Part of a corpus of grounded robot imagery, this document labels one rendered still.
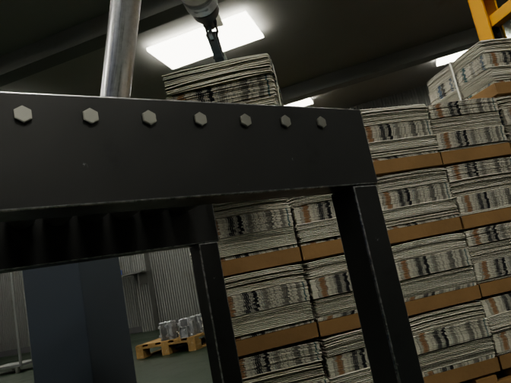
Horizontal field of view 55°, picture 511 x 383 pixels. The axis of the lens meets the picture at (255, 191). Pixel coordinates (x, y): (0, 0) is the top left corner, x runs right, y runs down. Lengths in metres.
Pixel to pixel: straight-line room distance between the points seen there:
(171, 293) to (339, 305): 8.81
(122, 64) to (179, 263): 8.55
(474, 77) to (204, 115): 1.64
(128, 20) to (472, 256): 1.40
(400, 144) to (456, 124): 0.25
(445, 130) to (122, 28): 1.17
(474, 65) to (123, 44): 1.32
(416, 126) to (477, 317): 0.66
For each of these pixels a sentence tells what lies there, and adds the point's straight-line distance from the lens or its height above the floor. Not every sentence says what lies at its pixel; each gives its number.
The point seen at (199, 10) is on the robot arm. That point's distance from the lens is 1.35.
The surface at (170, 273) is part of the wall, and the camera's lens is 10.24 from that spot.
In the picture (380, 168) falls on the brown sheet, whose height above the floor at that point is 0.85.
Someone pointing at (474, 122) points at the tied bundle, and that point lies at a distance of 1.94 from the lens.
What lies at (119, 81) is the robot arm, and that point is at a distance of 1.75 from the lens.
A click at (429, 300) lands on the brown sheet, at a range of 1.68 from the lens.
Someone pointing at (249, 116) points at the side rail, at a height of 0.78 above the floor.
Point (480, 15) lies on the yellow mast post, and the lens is 2.92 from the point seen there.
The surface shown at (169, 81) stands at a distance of 1.33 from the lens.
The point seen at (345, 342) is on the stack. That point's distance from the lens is 1.55.
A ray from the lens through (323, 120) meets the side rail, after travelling 0.71.
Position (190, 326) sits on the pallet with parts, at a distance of 5.36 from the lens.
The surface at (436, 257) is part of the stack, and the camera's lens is 1.71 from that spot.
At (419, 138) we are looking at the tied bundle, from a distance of 1.78.
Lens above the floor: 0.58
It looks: 10 degrees up
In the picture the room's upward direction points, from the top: 11 degrees counter-clockwise
